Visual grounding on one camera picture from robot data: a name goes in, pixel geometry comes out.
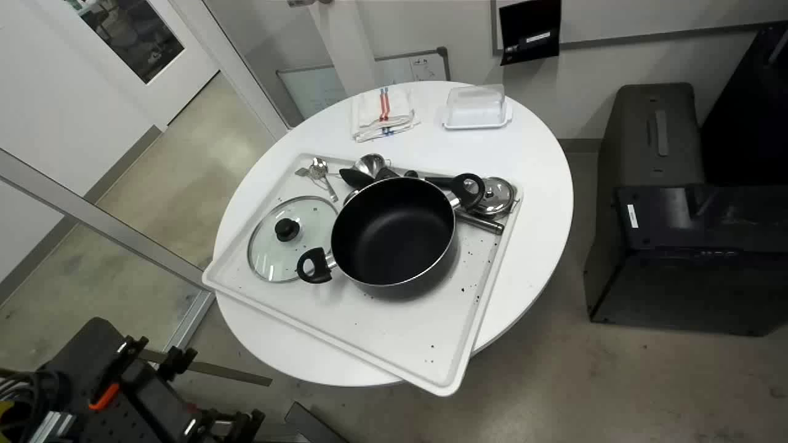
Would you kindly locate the grey aluminium frame rail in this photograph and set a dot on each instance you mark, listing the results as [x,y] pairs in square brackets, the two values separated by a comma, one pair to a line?
[99,221]

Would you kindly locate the black floor cabinet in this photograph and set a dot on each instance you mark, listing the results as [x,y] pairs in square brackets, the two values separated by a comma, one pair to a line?
[656,272]

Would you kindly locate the dark floor plate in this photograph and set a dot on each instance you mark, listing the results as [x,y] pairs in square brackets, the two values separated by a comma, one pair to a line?
[308,426]

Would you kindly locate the black wall holder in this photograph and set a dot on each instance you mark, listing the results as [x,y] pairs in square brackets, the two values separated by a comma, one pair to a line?
[530,26]

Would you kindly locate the clear plastic container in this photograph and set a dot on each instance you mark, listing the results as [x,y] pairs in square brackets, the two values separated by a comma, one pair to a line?
[476,111]

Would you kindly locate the dark picture on door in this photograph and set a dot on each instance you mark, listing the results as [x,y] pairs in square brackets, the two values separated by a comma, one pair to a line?
[131,33]

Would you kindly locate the white door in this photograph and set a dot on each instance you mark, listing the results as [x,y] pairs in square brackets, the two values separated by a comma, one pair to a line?
[168,92]

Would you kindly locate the small framed scribbled panel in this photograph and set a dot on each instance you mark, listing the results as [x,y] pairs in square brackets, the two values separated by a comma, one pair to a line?
[418,65]

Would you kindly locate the leaning glass panel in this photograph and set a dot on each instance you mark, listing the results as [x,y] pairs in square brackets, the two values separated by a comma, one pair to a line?
[311,89]

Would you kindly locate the black upright panel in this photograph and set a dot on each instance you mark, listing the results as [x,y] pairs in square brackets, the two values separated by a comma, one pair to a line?
[751,108]

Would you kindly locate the glass lid with black knob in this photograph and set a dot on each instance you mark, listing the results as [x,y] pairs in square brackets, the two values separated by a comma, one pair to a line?
[273,250]

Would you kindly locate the round white table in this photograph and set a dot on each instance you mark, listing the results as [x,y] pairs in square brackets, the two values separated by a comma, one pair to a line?
[532,164]

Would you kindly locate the white plastic tray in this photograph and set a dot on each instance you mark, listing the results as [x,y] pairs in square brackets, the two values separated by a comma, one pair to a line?
[394,328]

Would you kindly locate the black equipment cart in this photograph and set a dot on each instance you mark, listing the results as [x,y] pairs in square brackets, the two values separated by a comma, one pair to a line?
[88,360]

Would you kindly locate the large wall whiteboard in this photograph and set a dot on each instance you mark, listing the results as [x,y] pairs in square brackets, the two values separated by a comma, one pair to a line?
[656,15]

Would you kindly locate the grey flat floor bar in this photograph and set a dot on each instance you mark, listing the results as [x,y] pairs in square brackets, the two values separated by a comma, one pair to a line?
[221,372]

